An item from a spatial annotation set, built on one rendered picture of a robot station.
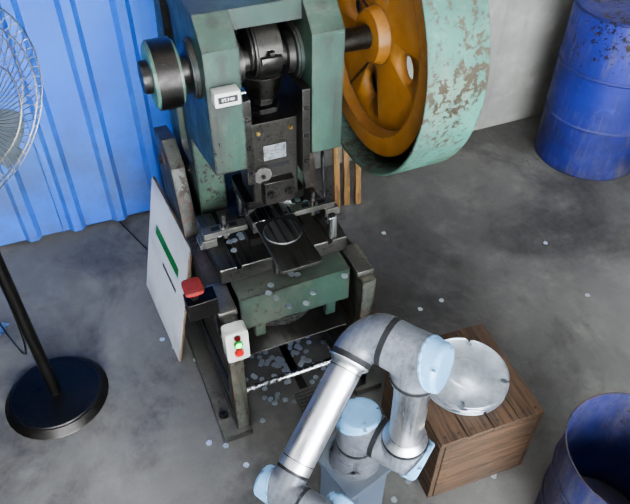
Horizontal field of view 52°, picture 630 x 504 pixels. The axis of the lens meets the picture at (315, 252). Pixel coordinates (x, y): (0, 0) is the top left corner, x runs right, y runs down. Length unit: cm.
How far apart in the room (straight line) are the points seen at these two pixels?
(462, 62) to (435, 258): 165
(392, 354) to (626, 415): 112
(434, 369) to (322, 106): 85
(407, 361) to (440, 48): 75
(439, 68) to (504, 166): 228
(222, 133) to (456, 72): 64
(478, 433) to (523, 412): 18
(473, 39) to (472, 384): 111
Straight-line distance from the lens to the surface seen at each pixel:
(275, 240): 206
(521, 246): 337
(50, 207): 338
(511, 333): 295
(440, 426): 217
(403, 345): 139
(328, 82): 185
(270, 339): 240
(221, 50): 170
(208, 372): 268
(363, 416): 177
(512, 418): 225
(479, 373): 227
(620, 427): 240
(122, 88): 310
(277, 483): 145
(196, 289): 197
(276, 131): 192
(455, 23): 167
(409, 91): 190
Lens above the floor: 216
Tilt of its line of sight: 43 degrees down
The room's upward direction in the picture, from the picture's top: 1 degrees clockwise
